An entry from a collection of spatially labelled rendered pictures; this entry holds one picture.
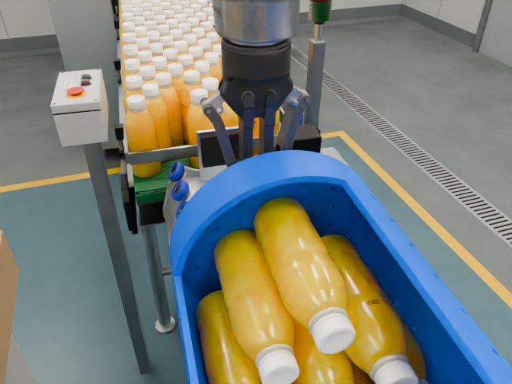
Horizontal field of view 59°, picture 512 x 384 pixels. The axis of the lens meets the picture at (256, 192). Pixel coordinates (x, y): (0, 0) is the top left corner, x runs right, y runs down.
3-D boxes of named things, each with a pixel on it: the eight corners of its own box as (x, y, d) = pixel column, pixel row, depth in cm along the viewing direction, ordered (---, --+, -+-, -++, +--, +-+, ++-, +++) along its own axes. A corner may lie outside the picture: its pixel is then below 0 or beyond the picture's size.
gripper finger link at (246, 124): (256, 94, 50) (244, 95, 49) (254, 180, 56) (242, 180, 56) (248, 81, 53) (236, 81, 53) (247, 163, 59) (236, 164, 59)
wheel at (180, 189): (178, 195, 91) (187, 199, 92) (184, 175, 93) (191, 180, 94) (168, 201, 94) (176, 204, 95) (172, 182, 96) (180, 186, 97)
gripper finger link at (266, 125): (255, 80, 53) (267, 78, 53) (257, 161, 60) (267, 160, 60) (264, 94, 50) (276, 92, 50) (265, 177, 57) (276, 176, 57)
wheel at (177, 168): (178, 167, 97) (186, 171, 98) (176, 156, 101) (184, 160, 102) (167, 182, 99) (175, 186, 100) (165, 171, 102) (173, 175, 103)
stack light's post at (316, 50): (294, 303, 193) (313, 43, 130) (291, 296, 197) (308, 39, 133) (303, 301, 194) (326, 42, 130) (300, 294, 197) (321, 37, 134)
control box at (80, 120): (62, 147, 101) (49, 104, 95) (68, 110, 117) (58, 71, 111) (108, 142, 103) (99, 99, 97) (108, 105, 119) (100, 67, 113)
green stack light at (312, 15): (312, 22, 125) (313, 3, 122) (304, 16, 130) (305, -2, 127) (334, 20, 126) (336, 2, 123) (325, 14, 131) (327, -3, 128)
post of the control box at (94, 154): (139, 374, 166) (78, 129, 108) (139, 365, 169) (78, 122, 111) (151, 372, 167) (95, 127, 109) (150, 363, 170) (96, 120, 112)
